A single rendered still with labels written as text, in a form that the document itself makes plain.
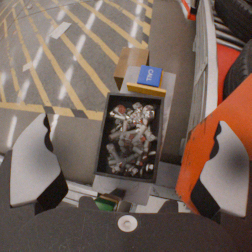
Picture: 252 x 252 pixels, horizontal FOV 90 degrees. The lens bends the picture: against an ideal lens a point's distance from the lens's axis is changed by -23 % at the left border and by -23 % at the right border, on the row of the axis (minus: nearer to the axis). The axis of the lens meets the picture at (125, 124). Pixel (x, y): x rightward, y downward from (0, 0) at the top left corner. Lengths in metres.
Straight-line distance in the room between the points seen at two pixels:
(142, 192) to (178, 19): 1.36
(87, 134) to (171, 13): 1.25
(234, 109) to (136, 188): 0.36
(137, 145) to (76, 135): 0.71
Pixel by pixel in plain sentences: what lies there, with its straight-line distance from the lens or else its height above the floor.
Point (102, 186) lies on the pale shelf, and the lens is 0.49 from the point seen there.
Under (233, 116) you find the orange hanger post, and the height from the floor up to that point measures 0.76.
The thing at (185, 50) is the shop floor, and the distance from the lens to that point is 1.25.
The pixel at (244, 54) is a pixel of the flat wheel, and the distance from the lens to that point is 0.70.
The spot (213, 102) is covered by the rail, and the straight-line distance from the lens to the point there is 0.63.
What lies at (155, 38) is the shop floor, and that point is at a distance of 1.30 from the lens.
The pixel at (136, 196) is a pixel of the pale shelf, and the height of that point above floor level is 0.45.
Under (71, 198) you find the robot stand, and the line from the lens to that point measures 0.81.
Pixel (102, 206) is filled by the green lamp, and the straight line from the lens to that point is 0.28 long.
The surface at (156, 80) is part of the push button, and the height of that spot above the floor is 0.48.
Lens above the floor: 0.92
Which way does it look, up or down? 74 degrees down
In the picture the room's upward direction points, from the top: 27 degrees counter-clockwise
